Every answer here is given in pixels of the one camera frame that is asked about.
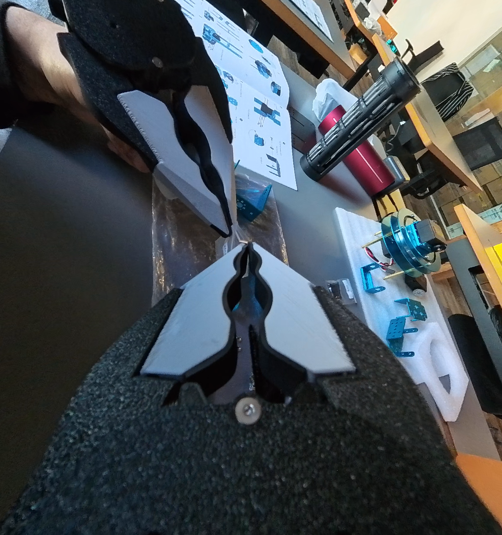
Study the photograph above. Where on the small bag of black screws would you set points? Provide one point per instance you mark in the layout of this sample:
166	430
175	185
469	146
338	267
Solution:
343	290

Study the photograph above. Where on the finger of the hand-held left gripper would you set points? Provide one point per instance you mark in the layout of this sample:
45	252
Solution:
167	146
215	133

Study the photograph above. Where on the wooden office desk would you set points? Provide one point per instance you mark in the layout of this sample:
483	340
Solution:
472	234

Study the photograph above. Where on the white foam sheet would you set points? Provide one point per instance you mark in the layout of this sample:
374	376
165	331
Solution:
349	234

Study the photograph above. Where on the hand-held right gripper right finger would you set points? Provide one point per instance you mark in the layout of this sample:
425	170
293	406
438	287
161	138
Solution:
305	330

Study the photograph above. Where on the white instruction manual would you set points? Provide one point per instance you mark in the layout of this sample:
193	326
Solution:
259	159

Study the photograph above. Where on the blue holed U bracket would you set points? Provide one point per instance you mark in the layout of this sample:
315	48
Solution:
397	330

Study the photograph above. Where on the grey desk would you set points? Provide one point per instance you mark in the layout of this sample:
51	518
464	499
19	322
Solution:
67	250

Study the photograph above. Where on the white printed paper sheet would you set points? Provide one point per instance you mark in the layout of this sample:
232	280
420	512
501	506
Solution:
313	16

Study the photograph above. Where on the red cylindrical screwdriver case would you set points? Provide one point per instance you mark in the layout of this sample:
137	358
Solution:
368	163

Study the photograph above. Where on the person's left hand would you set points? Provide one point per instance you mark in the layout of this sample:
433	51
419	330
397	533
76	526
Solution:
46	62

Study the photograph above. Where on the white divider panel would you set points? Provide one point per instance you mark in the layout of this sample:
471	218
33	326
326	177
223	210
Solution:
443	25

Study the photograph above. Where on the wooden side table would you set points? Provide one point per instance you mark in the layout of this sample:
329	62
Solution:
435	133

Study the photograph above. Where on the black cylindrical bit holder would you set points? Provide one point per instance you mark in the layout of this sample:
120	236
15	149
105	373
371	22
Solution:
351	121

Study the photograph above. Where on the wood-edged table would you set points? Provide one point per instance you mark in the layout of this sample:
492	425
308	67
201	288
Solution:
317	41

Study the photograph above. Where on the crumpled white plastic bag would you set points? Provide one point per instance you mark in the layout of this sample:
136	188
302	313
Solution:
326	94

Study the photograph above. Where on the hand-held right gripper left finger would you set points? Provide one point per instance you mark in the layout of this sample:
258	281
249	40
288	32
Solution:
192	330

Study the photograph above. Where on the round blue robot base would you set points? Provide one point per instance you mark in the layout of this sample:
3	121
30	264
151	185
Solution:
405	246

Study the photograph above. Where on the storage shelf with boxes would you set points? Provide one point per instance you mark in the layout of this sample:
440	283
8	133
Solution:
493	184

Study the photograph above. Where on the large clear plastic bag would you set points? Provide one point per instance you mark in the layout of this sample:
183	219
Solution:
179	250

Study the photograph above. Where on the small blue U bracket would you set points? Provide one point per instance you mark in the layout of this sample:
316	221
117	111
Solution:
366	278

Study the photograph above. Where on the blue metal U bracket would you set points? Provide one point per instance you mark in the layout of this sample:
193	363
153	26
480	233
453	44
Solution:
251	204

